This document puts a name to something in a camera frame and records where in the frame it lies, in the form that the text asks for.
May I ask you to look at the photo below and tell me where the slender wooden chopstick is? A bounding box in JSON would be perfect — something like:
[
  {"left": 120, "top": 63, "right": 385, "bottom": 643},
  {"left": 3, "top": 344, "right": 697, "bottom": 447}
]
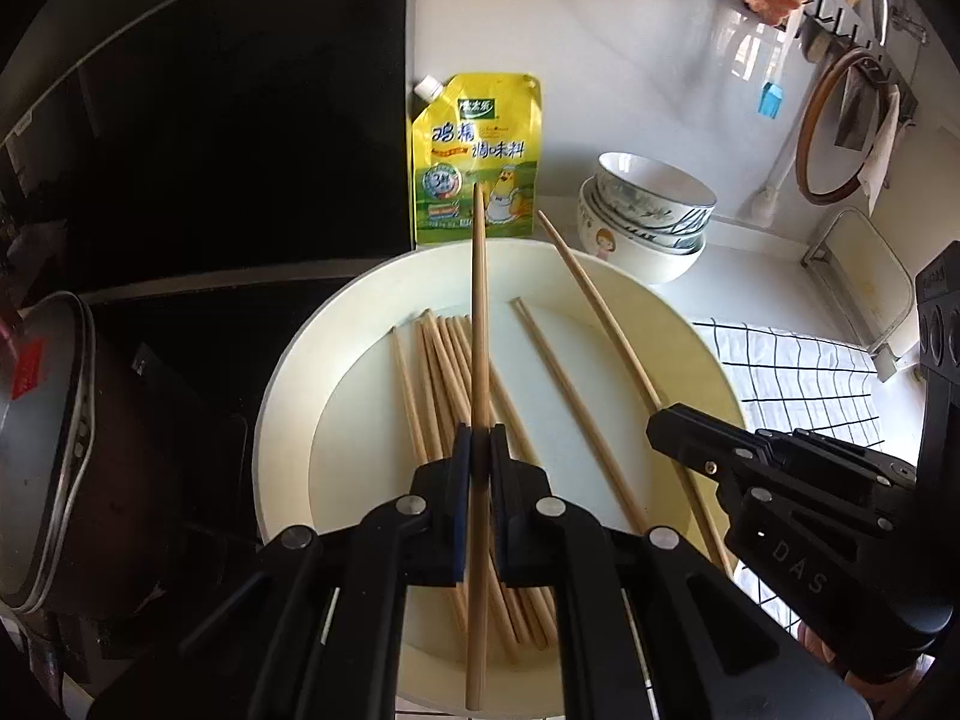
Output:
[
  {"left": 511, "top": 298, "right": 647, "bottom": 535},
  {"left": 463, "top": 184, "right": 492, "bottom": 712},
  {"left": 536, "top": 211, "right": 732, "bottom": 578}
]

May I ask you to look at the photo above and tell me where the blue patterned bowl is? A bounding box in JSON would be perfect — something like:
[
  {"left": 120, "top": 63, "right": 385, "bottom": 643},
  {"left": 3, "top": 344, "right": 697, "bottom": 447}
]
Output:
[
  {"left": 583, "top": 176, "right": 712, "bottom": 250},
  {"left": 596, "top": 152, "right": 717, "bottom": 232}
]

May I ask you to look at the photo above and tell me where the black glass cooktop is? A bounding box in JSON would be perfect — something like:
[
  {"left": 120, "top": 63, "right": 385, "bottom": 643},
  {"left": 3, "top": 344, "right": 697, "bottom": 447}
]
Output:
[{"left": 0, "top": 0, "right": 410, "bottom": 616}]

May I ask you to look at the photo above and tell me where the white hanging rag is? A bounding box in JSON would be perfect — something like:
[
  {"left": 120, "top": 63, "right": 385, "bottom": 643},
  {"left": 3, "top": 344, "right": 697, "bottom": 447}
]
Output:
[{"left": 859, "top": 94, "right": 901, "bottom": 215}]

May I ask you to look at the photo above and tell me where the blue silicone brush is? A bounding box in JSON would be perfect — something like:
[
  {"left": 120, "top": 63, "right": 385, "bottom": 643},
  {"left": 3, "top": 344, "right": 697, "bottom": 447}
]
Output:
[{"left": 757, "top": 22, "right": 792, "bottom": 119}]

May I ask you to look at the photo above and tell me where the brown-rimmed glass lid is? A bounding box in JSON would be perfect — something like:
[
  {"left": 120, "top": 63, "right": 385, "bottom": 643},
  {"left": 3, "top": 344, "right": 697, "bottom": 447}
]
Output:
[{"left": 796, "top": 47, "right": 901, "bottom": 203}]

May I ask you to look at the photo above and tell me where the white black-checked cloth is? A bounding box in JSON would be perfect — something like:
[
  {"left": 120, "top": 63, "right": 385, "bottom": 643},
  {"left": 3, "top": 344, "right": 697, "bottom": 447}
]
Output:
[{"left": 690, "top": 321, "right": 880, "bottom": 638}]

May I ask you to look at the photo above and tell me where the white cutting board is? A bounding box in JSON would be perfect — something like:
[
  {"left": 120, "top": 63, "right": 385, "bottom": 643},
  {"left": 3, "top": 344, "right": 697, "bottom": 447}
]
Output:
[{"left": 825, "top": 214, "right": 917, "bottom": 350}]

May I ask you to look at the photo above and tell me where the white long-handled brush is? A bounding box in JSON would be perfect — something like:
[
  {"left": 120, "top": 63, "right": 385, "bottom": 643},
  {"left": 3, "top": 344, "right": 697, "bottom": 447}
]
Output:
[{"left": 742, "top": 101, "right": 796, "bottom": 226}]

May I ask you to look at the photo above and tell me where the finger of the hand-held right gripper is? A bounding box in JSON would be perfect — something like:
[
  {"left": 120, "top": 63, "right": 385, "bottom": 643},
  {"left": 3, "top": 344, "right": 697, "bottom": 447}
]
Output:
[
  {"left": 712, "top": 469, "right": 901, "bottom": 542},
  {"left": 646, "top": 403, "right": 917, "bottom": 500}
]

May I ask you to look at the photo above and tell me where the cooking pot with lid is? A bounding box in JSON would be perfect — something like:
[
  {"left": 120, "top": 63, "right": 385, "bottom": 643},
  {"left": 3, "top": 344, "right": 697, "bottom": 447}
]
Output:
[{"left": 0, "top": 291, "right": 252, "bottom": 616}]

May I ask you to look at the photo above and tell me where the white round basin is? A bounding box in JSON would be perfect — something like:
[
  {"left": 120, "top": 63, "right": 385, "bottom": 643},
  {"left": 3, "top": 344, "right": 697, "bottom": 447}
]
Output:
[{"left": 253, "top": 238, "right": 749, "bottom": 720}]

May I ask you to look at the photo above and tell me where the metal board rack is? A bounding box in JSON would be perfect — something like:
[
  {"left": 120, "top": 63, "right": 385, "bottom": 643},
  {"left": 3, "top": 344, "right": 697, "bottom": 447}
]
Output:
[{"left": 801, "top": 206, "right": 914, "bottom": 383}]

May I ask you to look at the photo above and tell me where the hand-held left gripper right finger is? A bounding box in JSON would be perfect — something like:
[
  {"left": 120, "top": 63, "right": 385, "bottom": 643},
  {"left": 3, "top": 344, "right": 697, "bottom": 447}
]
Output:
[{"left": 489, "top": 426, "right": 875, "bottom": 720}]

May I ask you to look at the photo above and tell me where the yellow seasoning pouch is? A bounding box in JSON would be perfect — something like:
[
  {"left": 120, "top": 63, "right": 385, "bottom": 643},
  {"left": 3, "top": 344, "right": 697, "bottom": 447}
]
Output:
[{"left": 409, "top": 73, "right": 542, "bottom": 245}]

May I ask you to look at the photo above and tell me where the plain white bowl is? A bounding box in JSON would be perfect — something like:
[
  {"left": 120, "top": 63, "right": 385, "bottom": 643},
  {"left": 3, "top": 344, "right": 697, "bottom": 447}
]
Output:
[{"left": 577, "top": 184, "right": 707, "bottom": 284}]

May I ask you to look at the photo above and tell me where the dark grey hook rail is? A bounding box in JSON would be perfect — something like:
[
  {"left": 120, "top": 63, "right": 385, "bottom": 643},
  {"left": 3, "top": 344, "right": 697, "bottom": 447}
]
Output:
[{"left": 780, "top": 0, "right": 920, "bottom": 121}]

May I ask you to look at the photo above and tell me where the kitchen cleaver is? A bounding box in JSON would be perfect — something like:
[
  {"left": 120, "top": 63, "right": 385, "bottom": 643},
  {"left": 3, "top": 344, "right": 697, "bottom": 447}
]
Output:
[{"left": 835, "top": 67, "right": 878, "bottom": 151}]

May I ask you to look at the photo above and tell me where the pile of wooden chopsticks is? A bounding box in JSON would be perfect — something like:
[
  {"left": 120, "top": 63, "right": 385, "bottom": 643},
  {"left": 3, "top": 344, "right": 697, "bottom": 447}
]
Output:
[{"left": 390, "top": 307, "right": 560, "bottom": 665}]

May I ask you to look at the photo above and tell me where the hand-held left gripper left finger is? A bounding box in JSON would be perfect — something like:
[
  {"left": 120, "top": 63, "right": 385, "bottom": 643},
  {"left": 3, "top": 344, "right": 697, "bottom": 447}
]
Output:
[{"left": 90, "top": 426, "right": 473, "bottom": 720}]

